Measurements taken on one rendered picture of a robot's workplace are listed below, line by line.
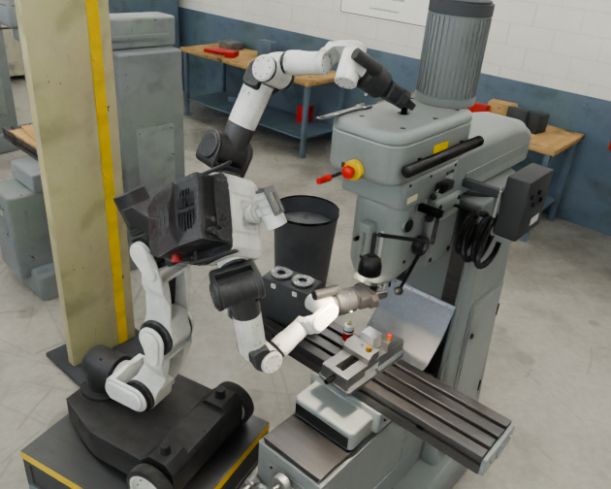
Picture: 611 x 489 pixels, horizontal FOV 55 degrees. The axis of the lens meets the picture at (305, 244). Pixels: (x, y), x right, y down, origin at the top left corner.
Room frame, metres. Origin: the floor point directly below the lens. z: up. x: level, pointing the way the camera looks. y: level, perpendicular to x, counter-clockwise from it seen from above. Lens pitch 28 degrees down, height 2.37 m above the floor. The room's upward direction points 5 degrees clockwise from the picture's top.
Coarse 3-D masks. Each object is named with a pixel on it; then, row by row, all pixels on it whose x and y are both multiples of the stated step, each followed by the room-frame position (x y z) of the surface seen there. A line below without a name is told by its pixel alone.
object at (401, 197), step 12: (444, 168) 1.80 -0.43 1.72; (456, 168) 1.87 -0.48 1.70; (348, 180) 1.75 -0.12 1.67; (360, 180) 1.73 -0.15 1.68; (408, 180) 1.65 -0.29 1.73; (420, 180) 1.69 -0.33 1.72; (432, 180) 1.75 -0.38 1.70; (360, 192) 1.72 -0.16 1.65; (372, 192) 1.69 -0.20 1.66; (384, 192) 1.67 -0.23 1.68; (396, 192) 1.64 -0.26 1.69; (408, 192) 1.64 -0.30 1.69; (420, 192) 1.70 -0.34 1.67; (432, 192) 1.76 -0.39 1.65; (384, 204) 1.67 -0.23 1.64; (396, 204) 1.64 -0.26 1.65; (408, 204) 1.65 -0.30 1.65
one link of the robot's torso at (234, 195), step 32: (160, 192) 1.64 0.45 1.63; (192, 192) 1.53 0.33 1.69; (224, 192) 1.60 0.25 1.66; (160, 224) 1.68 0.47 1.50; (192, 224) 1.47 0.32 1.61; (224, 224) 1.53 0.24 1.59; (256, 224) 1.63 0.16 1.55; (160, 256) 1.54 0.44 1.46; (192, 256) 1.56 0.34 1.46; (224, 256) 1.50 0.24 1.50; (256, 256) 1.58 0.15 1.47
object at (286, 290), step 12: (264, 276) 2.05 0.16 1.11; (276, 276) 2.04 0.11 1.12; (288, 276) 2.05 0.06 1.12; (300, 276) 2.05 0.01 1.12; (276, 288) 2.01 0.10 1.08; (288, 288) 1.98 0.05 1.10; (300, 288) 1.98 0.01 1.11; (312, 288) 1.99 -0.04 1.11; (264, 300) 2.04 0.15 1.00; (276, 300) 2.01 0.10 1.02; (288, 300) 1.98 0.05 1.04; (300, 300) 1.96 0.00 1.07; (264, 312) 2.03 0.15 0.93; (276, 312) 2.01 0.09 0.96; (288, 312) 1.98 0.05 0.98; (300, 312) 1.95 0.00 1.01; (312, 312) 1.99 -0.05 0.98; (288, 324) 1.98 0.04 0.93
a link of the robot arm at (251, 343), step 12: (240, 324) 1.45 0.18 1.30; (252, 324) 1.45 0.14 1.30; (240, 336) 1.46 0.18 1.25; (252, 336) 1.45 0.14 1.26; (264, 336) 1.49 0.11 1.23; (240, 348) 1.46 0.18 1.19; (252, 348) 1.45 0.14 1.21; (264, 348) 1.47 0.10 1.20; (252, 360) 1.44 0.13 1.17; (264, 360) 1.45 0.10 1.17; (276, 360) 1.48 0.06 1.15; (264, 372) 1.45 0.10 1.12
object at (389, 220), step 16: (368, 208) 1.74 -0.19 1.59; (384, 208) 1.70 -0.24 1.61; (416, 208) 1.74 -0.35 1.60; (384, 224) 1.70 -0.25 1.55; (400, 224) 1.69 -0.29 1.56; (416, 224) 1.76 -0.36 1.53; (352, 240) 1.78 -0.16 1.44; (384, 240) 1.69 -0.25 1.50; (400, 240) 1.69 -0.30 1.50; (352, 256) 1.77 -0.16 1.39; (384, 256) 1.69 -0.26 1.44; (400, 256) 1.70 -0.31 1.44; (384, 272) 1.69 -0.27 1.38; (400, 272) 1.72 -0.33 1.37
